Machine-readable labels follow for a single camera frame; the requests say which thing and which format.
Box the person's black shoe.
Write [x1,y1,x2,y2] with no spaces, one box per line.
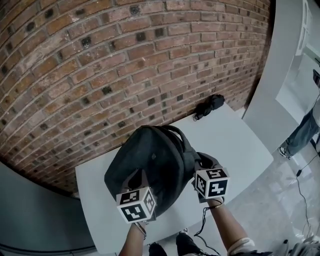
[175,231,201,256]
[148,241,169,256]

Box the wrist bracelet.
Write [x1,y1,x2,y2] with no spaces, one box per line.
[206,197,225,210]
[133,220,149,238]

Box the person's left forearm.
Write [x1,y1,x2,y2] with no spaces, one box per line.
[118,221,149,256]

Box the person's white sleeve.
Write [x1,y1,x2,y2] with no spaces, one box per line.
[226,237,256,256]

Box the white table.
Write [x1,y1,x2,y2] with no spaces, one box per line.
[74,101,275,255]

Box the left wrist bracelet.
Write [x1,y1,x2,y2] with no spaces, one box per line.
[133,220,149,238]

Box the white shelf cabinet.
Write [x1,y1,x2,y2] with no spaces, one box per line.
[241,0,320,151]

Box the dark grey backpack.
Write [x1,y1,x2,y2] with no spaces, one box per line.
[104,124,201,219]

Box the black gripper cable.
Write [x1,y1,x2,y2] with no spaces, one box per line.
[193,206,222,256]

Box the right wrist bracelet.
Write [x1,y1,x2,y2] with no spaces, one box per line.
[206,197,225,210]

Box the person's right forearm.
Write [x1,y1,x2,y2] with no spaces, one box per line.
[206,197,251,254]

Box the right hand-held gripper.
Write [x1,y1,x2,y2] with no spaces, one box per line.
[191,152,230,204]

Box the black floor cable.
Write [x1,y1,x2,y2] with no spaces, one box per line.
[295,139,320,237]

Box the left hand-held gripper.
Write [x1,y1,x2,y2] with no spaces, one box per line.
[116,168,157,223]

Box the black folded umbrella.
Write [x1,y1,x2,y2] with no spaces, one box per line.
[192,94,226,123]

